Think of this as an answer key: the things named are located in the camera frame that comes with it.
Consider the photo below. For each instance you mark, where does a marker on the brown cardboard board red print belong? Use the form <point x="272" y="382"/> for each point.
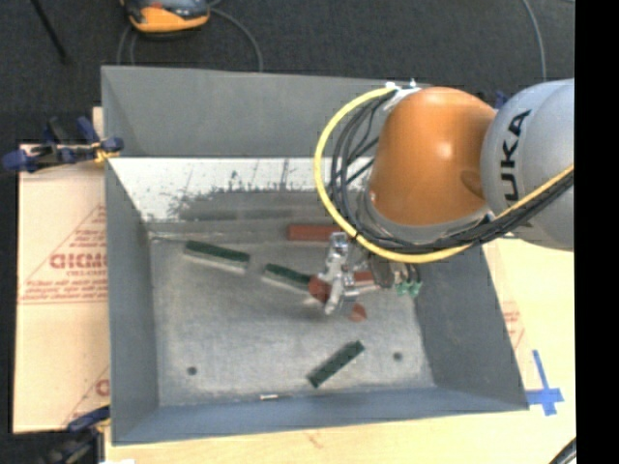
<point x="58" y="307"/>

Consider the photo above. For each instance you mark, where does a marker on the red-brown block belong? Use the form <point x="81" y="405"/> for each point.
<point x="309" y="233"/>
<point x="319" y="288"/>

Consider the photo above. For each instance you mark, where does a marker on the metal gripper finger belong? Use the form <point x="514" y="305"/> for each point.
<point x="338" y="256"/>
<point x="341" y="298"/>

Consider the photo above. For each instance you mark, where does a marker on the dark green flat block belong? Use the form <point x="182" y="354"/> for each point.
<point x="336" y="364"/>
<point x="217" y="253"/>
<point x="287" y="276"/>

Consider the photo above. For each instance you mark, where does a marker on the grey metal bin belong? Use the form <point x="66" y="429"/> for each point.
<point x="242" y="336"/>

